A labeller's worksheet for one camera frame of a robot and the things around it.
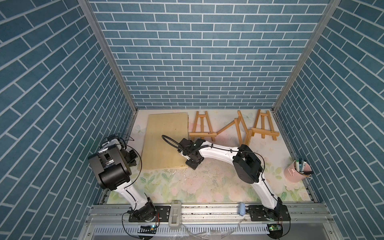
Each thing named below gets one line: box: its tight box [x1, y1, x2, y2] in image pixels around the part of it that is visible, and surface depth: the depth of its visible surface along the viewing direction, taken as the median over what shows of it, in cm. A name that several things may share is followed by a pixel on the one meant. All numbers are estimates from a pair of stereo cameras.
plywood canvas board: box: [141, 112, 189, 170], surface depth 98 cm
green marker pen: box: [296, 159, 300, 172], surface depth 82 cm
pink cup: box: [283, 160, 312, 183], surface depth 82 cm
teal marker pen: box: [299, 157, 304, 173], surface depth 82 cm
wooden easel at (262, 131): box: [251, 109, 280, 141], surface depth 110 cm
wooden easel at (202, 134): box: [189, 111, 217, 142], surface depth 110 cm
